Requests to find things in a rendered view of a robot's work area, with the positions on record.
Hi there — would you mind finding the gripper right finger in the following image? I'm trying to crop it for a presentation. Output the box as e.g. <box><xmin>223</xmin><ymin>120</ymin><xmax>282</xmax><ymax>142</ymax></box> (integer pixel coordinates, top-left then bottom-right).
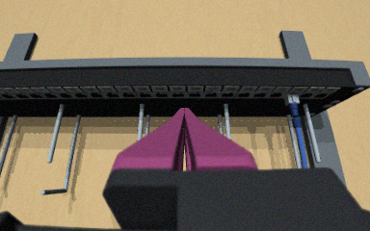
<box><xmin>184</xmin><ymin>108</ymin><xmax>258</xmax><ymax>170</ymax></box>

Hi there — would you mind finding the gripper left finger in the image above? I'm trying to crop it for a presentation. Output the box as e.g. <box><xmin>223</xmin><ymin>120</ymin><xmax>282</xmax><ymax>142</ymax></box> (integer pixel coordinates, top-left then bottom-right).
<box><xmin>111</xmin><ymin>108</ymin><xmax>184</xmax><ymax>171</ymax></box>

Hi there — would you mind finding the blue patch cord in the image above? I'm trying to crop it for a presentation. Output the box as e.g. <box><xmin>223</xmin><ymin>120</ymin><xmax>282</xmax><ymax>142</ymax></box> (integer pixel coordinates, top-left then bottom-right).
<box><xmin>292</xmin><ymin>116</ymin><xmax>308</xmax><ymax>168</ymax></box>

